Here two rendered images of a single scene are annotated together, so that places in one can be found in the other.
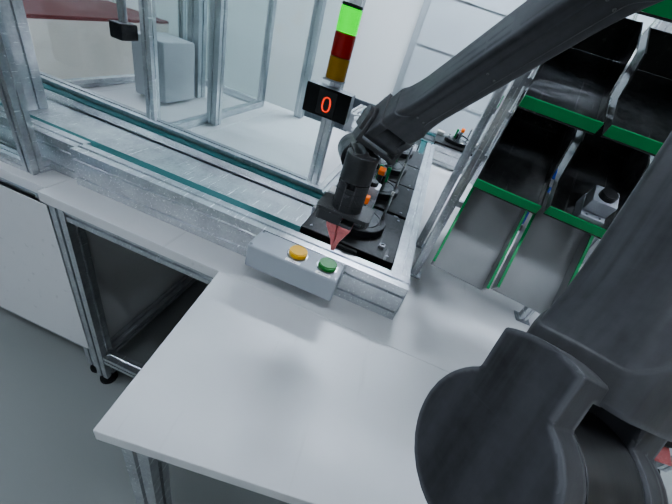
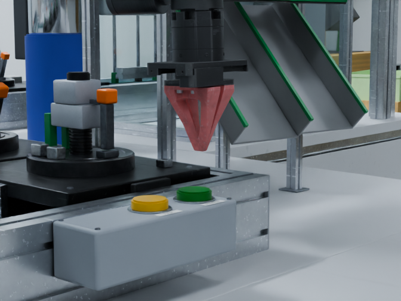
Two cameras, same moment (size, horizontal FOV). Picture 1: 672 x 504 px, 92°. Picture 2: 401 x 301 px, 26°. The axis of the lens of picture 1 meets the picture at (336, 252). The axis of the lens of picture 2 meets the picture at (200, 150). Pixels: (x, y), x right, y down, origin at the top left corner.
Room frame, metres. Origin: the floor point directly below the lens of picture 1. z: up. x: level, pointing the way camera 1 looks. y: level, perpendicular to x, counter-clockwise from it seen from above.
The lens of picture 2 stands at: (-0.02, 0.79, 1.16)
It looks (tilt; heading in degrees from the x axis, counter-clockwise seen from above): 8 degrees down; 306
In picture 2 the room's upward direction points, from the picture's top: straight up
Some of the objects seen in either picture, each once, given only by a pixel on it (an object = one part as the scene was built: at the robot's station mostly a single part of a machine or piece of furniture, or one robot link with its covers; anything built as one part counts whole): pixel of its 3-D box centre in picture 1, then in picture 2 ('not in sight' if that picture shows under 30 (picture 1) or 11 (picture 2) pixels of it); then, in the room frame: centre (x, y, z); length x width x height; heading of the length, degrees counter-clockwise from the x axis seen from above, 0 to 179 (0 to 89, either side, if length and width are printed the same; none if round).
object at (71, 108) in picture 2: (369, 191); (73, 98); (0.77, -0.03, 1.06); 0.08 x 0.04 x 0.07; 174
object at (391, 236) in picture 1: (357, 225); (81, 175); (0.76, -0.03, 0.96); 0.24 x 0.24 x 0.02; 83
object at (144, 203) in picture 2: (298, 253); (150, 207); (0.56, 0.08, 0.96); 0.04 x 0.04 x 0.02
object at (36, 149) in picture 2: not in sight; (40, 149); (0.79, 0.02, 1.00); 0.02 x 0.01 x 0.02; 173
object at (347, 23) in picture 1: (349, 20); not in sight; (0.90, 0.14, 1.39); 0.05 x 0.05 x 0.05
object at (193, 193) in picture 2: (327, 266); (194, 197); (0.55, 0.01, 0.96); 0.04 x 0.04 x 0.02
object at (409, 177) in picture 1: (392, 157); not in sight; (1.26, -0.09, 1.01); 0.24 x 0.24 x 0.13; 83
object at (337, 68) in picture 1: (337, 68); not in sight; (0.90, 0.14, 1.29); 0.05 x 0.05 x 0.05
